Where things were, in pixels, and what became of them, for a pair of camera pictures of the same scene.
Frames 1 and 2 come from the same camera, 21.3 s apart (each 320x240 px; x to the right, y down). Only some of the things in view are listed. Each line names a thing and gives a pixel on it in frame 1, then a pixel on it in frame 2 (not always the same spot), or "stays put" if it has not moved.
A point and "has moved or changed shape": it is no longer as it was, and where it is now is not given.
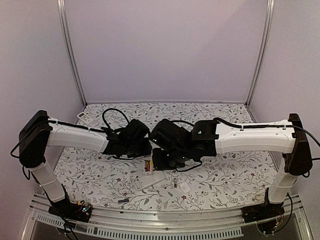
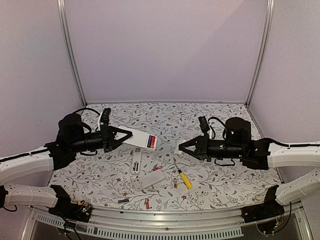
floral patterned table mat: x=223 y=181 stays put
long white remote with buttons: x=148 y=167 to x=136 y=161
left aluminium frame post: x=61 y=4 stays put
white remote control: x=143 y=182 stays put
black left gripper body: x=134 y=150 to x=82 y=144
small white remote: x=85 y=117 has moved or changed shape
